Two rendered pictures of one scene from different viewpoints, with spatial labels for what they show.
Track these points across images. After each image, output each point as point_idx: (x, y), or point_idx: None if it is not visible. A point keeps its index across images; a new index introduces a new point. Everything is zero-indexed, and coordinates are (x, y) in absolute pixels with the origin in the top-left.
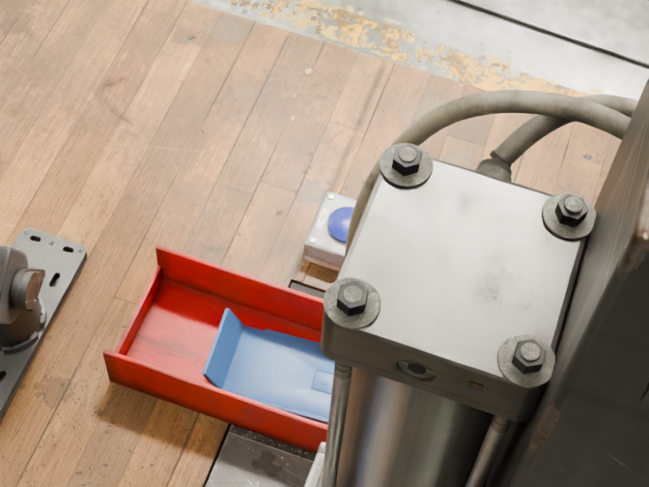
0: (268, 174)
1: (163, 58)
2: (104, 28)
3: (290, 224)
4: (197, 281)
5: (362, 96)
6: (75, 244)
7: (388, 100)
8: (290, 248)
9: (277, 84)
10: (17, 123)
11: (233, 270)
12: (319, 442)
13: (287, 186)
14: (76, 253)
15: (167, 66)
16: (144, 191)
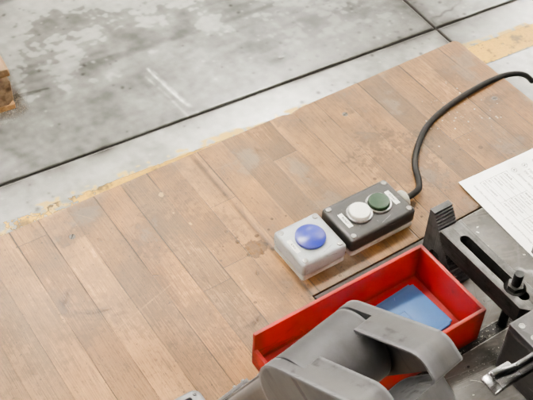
0: (222, 261)
1: (73, 260)
2: (12, 278)
3: (270, 272)
4: (282, 339)
5: (206, 181)
6: (187, 394)
7: (221, 171)
8: (289, 282)
9: (156, 215)
10: (43, 375)
11: (308, 304)
12: (453, 341)
13: (240, 257)
14: (195, 398)
15: (82, 262)
16: (174, 333)
